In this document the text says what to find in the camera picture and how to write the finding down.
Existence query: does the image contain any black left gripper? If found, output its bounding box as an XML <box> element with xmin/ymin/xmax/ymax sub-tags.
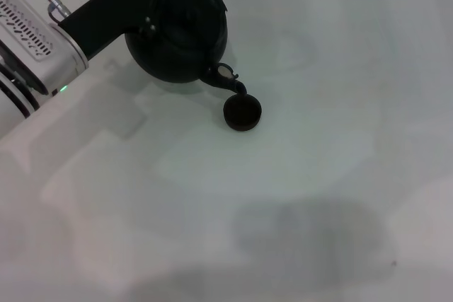
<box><xmin>57</xmin><ymin>0</ymin><xmax>185</xmax><ymax>62</ymax></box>

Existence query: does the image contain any black round teapot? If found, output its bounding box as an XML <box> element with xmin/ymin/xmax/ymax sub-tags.
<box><xmin>124</xmin><ymin>0</ymin><xmax>249</xmax><ymax>97</ymax></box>

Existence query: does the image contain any small black teacup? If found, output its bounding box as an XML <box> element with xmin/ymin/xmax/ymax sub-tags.
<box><xmin>222</xmin><ymin>92</ymin><xmax>263</xmax><ymax>132</ymax></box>

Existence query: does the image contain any silver round cable connector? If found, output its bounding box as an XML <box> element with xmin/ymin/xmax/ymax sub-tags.
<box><xmin>45</xmin><ymin>0</ymin><xmax>74</xmax><ymax>22</ymax></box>

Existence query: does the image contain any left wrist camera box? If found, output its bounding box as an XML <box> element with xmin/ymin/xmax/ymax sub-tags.
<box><xmin>0</xmin><ymin>0</ymin><xmax>60</xmax><ymax>96</ymax></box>

